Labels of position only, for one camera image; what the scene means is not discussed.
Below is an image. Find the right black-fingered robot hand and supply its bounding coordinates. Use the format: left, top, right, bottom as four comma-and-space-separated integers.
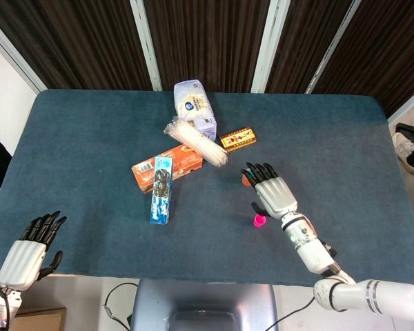
240, 161, 297, 220

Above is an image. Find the left black-fingered robot hand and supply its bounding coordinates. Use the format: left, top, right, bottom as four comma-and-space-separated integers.
0, 210, 68, 291

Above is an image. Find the brown cardboard box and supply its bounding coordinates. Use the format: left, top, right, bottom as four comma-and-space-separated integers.
0, 274, 67, 331

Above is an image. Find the yellow red small box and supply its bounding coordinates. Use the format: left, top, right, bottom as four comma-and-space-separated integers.
219, 126, 258, 153

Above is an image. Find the bagged white straws bundle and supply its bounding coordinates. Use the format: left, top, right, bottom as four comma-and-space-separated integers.
163, 116, 229, 168

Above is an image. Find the long orange carton box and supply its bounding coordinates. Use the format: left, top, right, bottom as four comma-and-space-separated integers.
130, 144, 204, 194

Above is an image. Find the blue cookie package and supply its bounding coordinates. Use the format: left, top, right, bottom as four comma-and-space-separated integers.
148, 155, 175, 225

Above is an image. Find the white blue snack bag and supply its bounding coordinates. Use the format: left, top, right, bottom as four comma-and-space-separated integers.
173, 79, 217, 141

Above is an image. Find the grey robot torso base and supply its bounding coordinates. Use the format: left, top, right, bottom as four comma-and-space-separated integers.
129, 278, 279, 331

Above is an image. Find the white sneaker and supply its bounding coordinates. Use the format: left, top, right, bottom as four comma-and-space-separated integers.
391, 132, 414, 173

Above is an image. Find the dark blue table cloth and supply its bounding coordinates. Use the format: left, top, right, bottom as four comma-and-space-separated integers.
0, 88, 414, 289

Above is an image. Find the black flat floor object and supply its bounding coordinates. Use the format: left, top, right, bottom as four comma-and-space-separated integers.
396, 122, 414, 139

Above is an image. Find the dark slatted partition panel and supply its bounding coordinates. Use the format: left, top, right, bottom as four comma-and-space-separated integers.
0, 0, 153, 91
264, 0, 353, 94
143, 0, 274, 93
313, 0, 414, 118

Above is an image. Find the black floor cable with plug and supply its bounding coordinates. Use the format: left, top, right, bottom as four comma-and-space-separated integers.
103, 282, 139, 331

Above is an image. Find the black cable of robot arm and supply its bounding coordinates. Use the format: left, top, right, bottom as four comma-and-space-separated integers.
263, 295, 315, 331

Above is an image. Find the white partition post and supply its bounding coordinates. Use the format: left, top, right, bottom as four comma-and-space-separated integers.
129, 0, 164, 92
250, 0, 291, 93
304, 0, 362, 94
0, 12, 48, 92

